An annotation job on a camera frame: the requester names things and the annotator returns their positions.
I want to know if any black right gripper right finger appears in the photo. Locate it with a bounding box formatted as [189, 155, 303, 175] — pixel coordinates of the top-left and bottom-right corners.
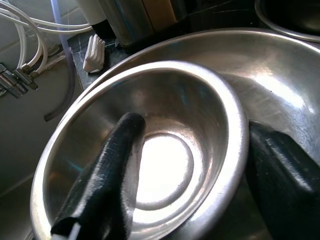
[245, 119, 320, 240]

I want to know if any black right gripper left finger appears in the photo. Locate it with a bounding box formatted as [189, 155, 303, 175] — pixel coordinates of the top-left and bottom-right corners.
[49, 111, 147, 240]

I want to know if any medium steel bowl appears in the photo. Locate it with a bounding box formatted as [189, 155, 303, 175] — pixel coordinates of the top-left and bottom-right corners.
[29, 60, 251, 240]

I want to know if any stainless steel sink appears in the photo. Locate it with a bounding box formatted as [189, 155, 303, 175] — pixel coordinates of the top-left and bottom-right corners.
[0, 44, 87, 240]

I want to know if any large steel basin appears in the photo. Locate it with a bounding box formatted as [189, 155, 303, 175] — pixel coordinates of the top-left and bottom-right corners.
[71, 28, 320, 240]

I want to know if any small white scrub brush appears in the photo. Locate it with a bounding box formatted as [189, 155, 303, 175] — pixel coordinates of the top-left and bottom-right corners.
[82, 33, 107, 75]

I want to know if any tall steel canister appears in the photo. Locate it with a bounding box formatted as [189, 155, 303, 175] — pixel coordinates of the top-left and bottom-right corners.
[108, 0, 193, 50]

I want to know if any white water purifier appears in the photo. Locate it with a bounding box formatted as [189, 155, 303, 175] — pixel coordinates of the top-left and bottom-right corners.
[74, 0, 112, 47]

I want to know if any steel bowl with dark inside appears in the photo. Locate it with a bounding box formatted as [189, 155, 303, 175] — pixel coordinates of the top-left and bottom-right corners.
[254, 0, 320, 43]

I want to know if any clear plastic hose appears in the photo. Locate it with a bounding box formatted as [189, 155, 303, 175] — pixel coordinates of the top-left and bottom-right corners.
[43, 0, 77, 123]

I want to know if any white water hose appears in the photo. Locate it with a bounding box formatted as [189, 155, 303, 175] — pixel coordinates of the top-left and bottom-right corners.
[0, 11, 50, 72]
[0, 1, 94, 33]

